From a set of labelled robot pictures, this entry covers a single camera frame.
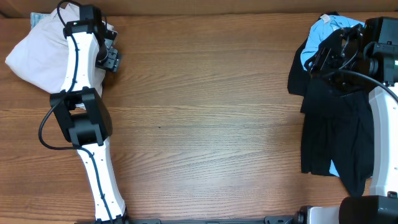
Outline beige khaki shorts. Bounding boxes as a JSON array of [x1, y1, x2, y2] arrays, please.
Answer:
[[5, 4, 105, 95]]

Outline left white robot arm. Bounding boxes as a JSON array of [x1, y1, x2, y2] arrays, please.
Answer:
[[49, 5, 129, 223]]

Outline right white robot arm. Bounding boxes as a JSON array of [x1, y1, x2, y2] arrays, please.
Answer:
[[297, 14, 397, 223]]

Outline light blue shirt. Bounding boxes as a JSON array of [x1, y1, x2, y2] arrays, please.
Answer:
[[291, 14, 363, 177]]

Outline black garment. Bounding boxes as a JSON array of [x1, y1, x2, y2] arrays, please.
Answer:
[[287, 11, 376, 198]]

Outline folded light blue jeans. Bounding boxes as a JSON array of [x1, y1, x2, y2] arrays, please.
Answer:
[[30, 12, 50, 29]]

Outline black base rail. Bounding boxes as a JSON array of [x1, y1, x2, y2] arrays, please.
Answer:
[[74, 214, 305, 224]]

